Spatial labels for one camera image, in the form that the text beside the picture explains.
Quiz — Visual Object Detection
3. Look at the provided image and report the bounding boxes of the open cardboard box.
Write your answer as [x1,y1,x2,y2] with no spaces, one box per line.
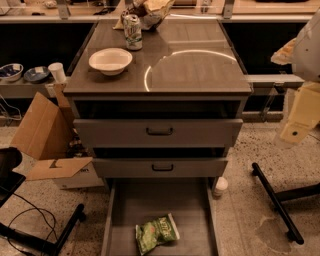
[11,92,92,181]

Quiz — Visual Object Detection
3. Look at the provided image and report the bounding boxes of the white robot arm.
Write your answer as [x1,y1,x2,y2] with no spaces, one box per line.
[271,10,320,146]

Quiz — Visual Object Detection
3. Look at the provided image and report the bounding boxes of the white box on floor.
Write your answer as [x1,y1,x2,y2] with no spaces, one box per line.
[53,163,104,189]

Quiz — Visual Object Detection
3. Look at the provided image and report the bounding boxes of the black stand base left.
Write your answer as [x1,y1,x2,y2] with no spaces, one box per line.
[0,204,86,256]

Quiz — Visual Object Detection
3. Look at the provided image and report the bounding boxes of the black cable on floor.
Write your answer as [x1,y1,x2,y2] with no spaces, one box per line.
[6,191,59,256]

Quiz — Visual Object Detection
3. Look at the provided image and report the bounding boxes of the green white soda can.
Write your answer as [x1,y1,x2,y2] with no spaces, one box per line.
[123,14,142,51]

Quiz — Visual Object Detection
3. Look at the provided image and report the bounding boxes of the crumpled snack bag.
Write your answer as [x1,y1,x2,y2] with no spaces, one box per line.
[114,0,175,31]

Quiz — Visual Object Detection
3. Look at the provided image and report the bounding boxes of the white bottle on floor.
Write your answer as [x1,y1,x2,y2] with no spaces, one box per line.
[213,177,228,197]

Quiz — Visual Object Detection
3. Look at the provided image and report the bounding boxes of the black chair seat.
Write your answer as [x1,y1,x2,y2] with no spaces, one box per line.
[0,147,26,207]

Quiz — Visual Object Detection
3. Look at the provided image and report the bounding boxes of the grey drawer cabinet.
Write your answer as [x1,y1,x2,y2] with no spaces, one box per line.
[63,18,254,181]

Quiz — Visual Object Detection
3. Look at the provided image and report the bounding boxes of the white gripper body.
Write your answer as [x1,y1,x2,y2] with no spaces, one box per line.
[279,82,320,145]

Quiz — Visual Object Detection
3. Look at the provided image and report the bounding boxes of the green jalapeno chip bag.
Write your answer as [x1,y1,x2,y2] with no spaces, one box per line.
[135,213,180,256]

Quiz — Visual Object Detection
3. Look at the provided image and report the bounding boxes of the black stand leg right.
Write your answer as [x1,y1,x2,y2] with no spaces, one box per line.
[252,162,320,245]

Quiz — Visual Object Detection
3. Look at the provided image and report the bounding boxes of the low grey shelf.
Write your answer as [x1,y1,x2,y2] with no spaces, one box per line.
[0,77,56,99]

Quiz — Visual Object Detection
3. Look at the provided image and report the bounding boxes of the white paper cup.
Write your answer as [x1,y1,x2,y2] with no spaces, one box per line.
[48,62,66,83]

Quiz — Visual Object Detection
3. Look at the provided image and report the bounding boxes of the white blue bowl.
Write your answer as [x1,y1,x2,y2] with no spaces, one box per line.
[0,63,24,82]

